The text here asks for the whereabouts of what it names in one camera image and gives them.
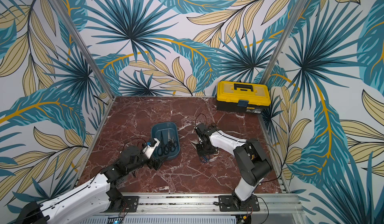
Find blue handled scissors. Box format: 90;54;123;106
200;155;211;164

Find medium black scissors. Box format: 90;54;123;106
167;130;177;152

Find teal plastic storage box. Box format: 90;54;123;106
151;122;180;161

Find large black scissors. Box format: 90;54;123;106
157;132;170;157

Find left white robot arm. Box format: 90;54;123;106
13;146;167;224

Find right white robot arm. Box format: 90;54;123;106
192;123;274;210

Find yellow black toolbox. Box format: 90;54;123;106
216;81;271;114

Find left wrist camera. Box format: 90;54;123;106
143;138;160;159

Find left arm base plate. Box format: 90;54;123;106
105;196;140;213

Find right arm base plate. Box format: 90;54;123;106
215;195;260;212

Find aluminium front rail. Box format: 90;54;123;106
96;193;308;224

